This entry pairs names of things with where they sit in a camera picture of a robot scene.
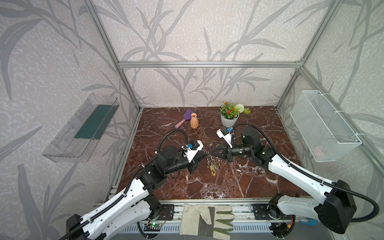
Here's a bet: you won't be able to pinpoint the white wire mesh basket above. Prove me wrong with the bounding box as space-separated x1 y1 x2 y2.
290 90 362 163

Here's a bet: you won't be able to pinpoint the beige green work glove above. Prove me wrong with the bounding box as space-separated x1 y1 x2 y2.
180 204 235 240

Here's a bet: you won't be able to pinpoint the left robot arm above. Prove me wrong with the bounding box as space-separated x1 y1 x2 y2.
61 130 207 240

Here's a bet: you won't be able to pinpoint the right circuit board wires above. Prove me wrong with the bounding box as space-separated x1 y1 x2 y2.
269 220 295 238

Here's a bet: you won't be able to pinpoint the white pot artificial plant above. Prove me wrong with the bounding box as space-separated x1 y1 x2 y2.
220 102 251 128

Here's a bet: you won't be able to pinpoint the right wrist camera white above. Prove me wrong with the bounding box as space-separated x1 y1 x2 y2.
217 127 236 148

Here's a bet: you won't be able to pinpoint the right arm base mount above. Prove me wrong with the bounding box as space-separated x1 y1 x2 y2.
251 203 272 221

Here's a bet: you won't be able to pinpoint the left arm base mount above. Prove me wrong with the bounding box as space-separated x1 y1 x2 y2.
152 204 175 222

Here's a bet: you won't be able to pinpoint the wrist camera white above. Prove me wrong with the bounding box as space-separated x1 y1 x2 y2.
182 140 204 163
217 127 236 148

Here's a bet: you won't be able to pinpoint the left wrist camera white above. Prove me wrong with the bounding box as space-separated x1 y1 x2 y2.
182 140 204 163

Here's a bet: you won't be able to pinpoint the left circuit board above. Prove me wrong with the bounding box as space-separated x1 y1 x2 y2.
144 223 163 232

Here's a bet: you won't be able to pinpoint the orange ribbed vase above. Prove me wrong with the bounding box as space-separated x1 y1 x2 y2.
190 113 199 129

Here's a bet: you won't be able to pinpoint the clear plastic wall shelf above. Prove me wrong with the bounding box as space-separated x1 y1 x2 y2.
42 94 120 163

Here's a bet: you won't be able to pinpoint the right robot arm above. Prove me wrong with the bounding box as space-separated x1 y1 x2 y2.
211 123 380 234

